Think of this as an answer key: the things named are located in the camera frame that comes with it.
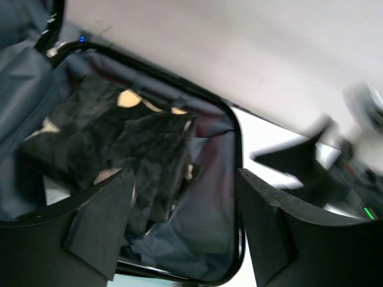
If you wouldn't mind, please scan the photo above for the pink and teal kids suitcase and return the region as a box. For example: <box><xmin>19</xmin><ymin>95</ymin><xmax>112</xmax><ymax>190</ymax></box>
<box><xmin>1</xmin><ymin>1</ymin><xmax>244</xmax><ymax>286</ymax></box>

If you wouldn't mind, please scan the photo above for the black garment with patches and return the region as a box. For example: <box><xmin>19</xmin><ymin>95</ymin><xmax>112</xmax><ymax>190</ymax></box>
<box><xmin>19</xmin><ymin>75</ymin><xmax>200</xmax><ymax>236</ymax></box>

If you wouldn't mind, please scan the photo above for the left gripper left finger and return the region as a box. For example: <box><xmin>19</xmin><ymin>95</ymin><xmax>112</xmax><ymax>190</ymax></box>
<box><xmin>1</xmin><ymin>169</ymin><xmax>135</xmax><ymax>286</ymax></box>

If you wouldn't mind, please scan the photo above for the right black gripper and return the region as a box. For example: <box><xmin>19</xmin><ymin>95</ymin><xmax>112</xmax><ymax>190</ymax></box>
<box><xmin>250</xmin><ymin>118</ymin><xmax>382</xmax><ymax>220</ymax></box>

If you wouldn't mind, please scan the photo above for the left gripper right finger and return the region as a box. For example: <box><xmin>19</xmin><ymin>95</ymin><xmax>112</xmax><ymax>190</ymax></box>
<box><xmin>236</xmin><ymin>169</ymin><xmax>382</xmax><ymax>286</ymax></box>

